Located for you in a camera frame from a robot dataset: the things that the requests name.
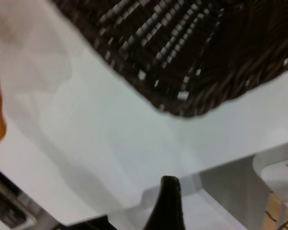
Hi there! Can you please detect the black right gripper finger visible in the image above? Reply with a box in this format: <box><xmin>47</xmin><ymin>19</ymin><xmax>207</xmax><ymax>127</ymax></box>
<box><xmin>143</xmin><ymin>175</ymin><xmax>187</xmax><ymax>230</ymax></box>

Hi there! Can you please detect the black base block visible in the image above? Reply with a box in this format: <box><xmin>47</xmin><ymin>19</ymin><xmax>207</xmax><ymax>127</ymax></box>
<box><xmin>62</xmin><ymin>214</ymin><xmax>109</xmax><ymax>230</ymax></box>

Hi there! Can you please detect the white table support frame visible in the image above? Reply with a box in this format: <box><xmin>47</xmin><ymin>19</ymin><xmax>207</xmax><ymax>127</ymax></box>
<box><xmin>252</xmin><ymin>153</ymin><xmax>288</xmax><ymax>230</ymax></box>

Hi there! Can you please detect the dark brown wicker basket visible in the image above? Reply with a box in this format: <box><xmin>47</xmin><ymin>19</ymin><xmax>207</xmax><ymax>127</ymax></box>
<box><xmin>50</xmin><ymin>0</ymin><xmax>288</xmax><ymax>118</ymax></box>

